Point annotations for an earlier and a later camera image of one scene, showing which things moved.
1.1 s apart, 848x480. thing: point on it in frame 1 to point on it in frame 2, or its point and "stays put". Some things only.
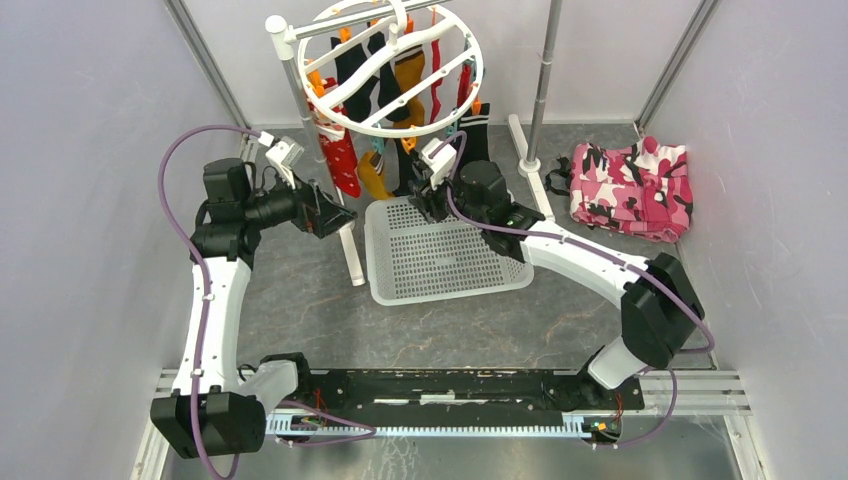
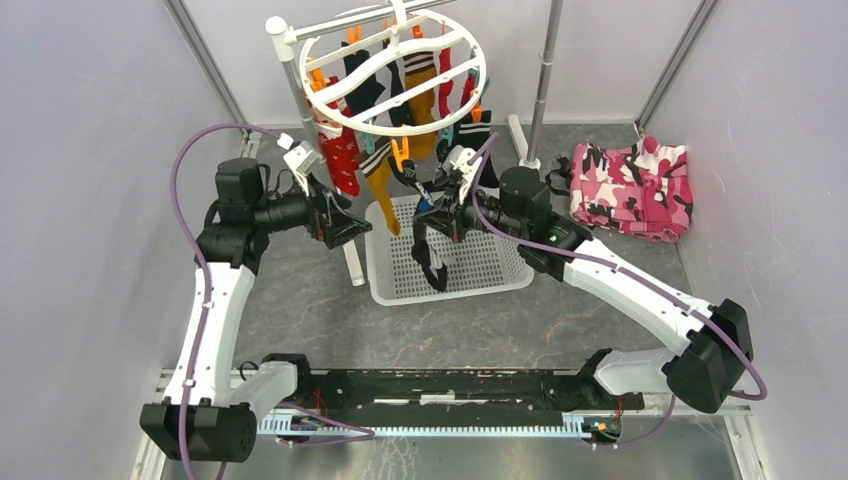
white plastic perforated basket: (411, 259) stays put
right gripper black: (428, 200) to (449, 201)
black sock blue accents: (404, 165) to (429, 216)
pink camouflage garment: (641, 190) stays put
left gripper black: (316, 212) stays put
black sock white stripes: (475, 126) stays put
